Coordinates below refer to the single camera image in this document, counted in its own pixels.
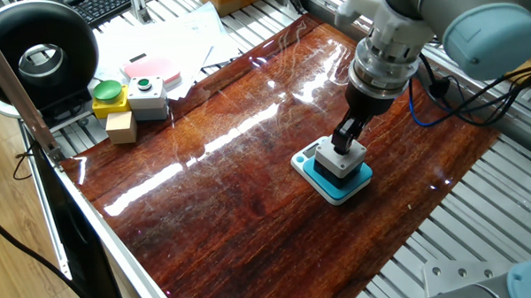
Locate short aluminium post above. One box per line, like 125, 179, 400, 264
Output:
129, 0, 152, 25

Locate white paper sheets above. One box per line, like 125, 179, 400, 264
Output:
90, 0, 245, 104

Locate plain wooden block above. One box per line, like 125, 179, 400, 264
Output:
104, 111, 139, 146

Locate brown diagonal frame bar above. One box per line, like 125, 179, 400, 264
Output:
0, 14, 65, 166

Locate blue white digital scale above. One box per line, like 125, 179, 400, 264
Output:
289, 134, 375, 208

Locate glossy reddish wooden board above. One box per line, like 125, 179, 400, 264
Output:
55, 5, 506, 298

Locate black keyboard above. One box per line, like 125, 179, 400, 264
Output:
67, 0, 156, 27

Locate blue cable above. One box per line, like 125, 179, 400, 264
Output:
406, 78, 452, 129

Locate grey green push button box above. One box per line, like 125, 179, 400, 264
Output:
126, 75, 170, 123

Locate black ring lamp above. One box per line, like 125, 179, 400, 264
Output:
0, 0, 103, 131

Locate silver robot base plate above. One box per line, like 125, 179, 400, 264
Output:
422, 257, 518, 298

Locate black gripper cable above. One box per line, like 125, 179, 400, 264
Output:
419, 49, 531, 130

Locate brown cardboard box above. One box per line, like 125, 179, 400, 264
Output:
197, 0, 273, 18

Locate yellow green mushroom button box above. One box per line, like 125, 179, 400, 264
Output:
90, 79, 133, 119

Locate thick black floor cable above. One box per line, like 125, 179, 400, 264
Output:
0, 205, 106, 298

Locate aluminium frame side bar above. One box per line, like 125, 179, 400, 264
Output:
20, 116, 179, 298

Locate red push button box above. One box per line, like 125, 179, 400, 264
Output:
312, 139, 369, 191

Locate black side panel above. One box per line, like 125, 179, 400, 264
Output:
30, 140, 128, 298

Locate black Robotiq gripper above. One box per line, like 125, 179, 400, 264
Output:
327, 80, 397, 157

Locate pink flat pad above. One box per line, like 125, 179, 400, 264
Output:
120, 56, 184, 91

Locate aluminium frame bar with groove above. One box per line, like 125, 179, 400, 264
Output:
299, 0, 531, 160

